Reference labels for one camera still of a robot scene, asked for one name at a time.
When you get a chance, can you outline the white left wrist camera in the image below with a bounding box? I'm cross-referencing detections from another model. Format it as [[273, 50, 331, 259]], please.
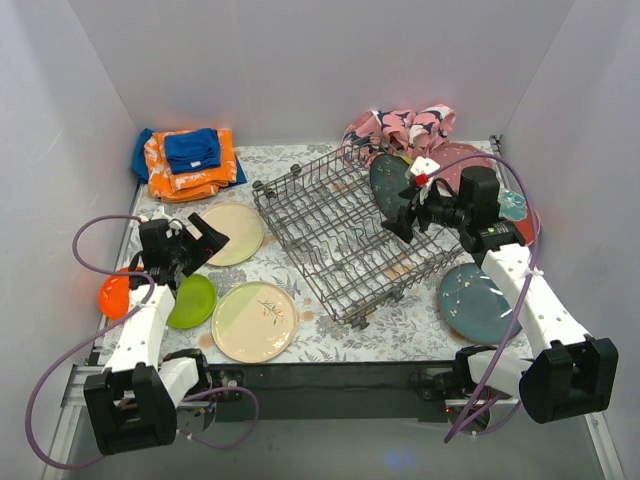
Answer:
[[139, 205, 185, 234]]

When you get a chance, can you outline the pink navy patterned cloth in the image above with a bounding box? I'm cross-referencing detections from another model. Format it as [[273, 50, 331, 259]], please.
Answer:
[[341, 104, 456, 159]]

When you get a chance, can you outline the cream green plate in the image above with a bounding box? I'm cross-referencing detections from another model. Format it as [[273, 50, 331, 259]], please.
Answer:
[[200, 202, 265, 267], [211, 281, 297, 363]]

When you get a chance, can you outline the grey wire dish rack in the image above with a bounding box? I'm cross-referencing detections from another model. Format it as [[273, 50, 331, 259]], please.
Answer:
[[253, 140, 463, 330]]

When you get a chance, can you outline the cream green plate lower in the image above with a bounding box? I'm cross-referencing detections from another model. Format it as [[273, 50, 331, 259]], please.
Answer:
[[211, 281, 297, 363]]

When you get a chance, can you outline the orange white patterned cloth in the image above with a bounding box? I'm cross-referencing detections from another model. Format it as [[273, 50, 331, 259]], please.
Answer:
[[144, 129, 240, 203]]

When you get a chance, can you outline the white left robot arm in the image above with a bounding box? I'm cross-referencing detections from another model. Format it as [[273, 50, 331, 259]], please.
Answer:
[[83, 213, 229, 455]]

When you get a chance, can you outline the red teal floral plate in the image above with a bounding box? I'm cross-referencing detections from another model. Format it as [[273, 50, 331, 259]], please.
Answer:
[[498, 188, 534, 246]]

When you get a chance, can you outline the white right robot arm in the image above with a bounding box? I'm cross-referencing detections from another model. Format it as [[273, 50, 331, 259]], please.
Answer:
[[382, 160, 619, 424]]

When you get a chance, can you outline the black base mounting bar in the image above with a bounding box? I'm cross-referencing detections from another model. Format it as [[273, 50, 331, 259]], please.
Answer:
[[182, 360, 473, 423]]

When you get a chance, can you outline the plain lime green plate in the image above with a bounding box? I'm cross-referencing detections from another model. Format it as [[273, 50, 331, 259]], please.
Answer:
[[168, 274, 217, 329]]

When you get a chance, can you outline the floral patterned table mat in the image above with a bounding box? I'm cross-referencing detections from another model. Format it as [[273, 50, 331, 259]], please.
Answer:
[[97, 139, 531, 366]]

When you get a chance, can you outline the cream green plate upper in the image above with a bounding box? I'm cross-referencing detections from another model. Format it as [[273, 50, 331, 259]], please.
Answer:
[[200, 202, 265, 267]]

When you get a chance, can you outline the orange plastic plate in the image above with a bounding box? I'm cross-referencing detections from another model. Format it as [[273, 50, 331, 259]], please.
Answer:
[[98, 267, 129, 320]]

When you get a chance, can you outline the blue folded towel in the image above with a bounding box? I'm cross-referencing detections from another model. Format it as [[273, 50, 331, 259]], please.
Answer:
[[131, 128, 247, 185]]

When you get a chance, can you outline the dark blue floral plate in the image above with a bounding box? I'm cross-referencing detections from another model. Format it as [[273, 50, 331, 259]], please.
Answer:
[[369, 154, 409, 218], [438, 263, 512, 345]]

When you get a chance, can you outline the pink polka dot plate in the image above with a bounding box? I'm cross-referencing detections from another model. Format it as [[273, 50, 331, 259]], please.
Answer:
[[431, 142, 495, 192]]

